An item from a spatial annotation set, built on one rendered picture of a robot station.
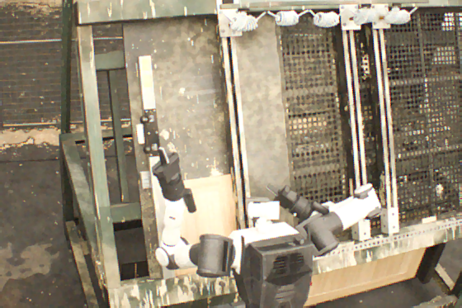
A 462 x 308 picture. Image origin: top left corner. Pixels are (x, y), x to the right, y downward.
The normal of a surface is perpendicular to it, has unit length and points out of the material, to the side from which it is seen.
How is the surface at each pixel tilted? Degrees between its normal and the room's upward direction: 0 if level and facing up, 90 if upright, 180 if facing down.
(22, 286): 0
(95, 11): 57
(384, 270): 90
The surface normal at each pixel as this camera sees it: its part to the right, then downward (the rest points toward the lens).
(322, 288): 0.35, 0.56
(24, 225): 0.11, -0.82
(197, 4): 0.36, 0.03
